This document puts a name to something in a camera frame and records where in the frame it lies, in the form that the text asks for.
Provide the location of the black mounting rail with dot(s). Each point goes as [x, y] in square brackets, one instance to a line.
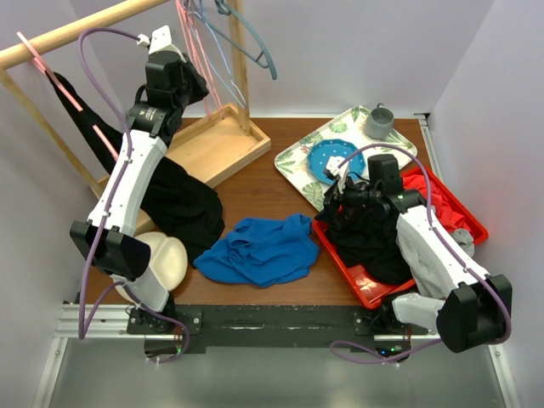
[275, 326]

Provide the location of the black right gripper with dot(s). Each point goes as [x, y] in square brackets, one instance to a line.
[334, 200]

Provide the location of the black hanging garment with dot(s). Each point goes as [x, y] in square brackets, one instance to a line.
[180, 205]

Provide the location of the grey garment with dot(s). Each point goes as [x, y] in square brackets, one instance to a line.
[427, 283]

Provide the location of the black garment in bin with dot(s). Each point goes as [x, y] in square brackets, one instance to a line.
[367, 237]

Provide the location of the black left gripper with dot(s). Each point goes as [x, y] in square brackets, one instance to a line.
[189, 69]

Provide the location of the blue polka dot plate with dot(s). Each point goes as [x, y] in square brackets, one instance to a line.
[321, 152]

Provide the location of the pink flat hanger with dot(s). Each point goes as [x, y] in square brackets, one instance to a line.
[42, 66]

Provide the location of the cream divided plate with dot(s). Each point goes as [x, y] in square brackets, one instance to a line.
[166, 270]

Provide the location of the red garment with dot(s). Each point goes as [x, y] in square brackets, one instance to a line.
[449, 218]

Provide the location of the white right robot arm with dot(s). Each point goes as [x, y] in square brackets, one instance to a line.
[456, 297]

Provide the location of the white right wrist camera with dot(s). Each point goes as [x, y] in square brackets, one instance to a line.
[337, 170]

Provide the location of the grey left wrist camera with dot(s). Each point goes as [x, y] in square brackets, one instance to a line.
[160, 40]

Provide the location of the light blue wire hanger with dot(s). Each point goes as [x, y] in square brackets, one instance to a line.
[220, 62]

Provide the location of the grey mug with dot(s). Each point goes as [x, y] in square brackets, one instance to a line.
[379, 123]

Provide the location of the leaf pattern tray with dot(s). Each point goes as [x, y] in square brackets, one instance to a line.
[292, 162]

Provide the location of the red plastic bin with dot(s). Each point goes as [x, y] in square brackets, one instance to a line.
[369, 292]

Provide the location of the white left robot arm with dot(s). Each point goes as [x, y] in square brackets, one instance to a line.
[106, 239]

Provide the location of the blue tank top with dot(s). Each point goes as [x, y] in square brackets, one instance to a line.
[262, 252]

